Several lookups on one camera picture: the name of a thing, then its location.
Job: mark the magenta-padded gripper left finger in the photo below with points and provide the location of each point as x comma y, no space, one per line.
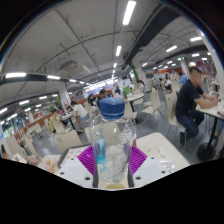
73,170

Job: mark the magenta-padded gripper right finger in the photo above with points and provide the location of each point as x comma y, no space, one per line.
148,170

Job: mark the clear water bottle blue cap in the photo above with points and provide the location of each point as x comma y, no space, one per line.
111,140

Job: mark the clear plastic wrapper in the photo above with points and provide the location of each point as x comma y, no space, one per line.
166,165

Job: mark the beige chair with oval hole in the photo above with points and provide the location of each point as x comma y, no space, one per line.
87,133
68,140

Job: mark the person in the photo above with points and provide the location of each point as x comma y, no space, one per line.
4,152
53,121
182,79
101,96
186,96
80,110

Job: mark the beige dining chairs group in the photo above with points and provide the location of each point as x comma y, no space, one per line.
155,100

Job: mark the white neighbouring dining table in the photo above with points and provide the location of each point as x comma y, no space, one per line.
210,111
135,97

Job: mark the ceiling air conditioner unit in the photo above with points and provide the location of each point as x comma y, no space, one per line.
69,66

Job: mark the ceiling strip lights group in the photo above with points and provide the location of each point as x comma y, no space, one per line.
129,11

